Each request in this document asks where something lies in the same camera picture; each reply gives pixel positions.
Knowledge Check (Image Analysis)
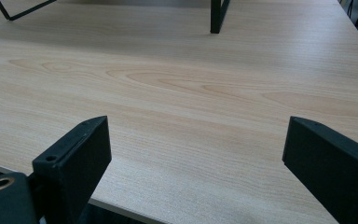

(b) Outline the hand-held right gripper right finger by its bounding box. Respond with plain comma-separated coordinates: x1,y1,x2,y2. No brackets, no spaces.
282,116,358,224

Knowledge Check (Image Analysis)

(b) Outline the black metal stand leg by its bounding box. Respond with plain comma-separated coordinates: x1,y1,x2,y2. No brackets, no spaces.
210,0,231,35

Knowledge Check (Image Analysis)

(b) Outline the black metal stand frame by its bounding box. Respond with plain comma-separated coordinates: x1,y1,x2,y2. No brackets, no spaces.
0,0,58,21

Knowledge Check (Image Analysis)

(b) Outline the dark cable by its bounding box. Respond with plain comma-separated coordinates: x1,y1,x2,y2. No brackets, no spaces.
346,0,355,19

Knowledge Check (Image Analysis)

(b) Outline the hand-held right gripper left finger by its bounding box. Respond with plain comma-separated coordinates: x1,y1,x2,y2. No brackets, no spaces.
32,115,113,224

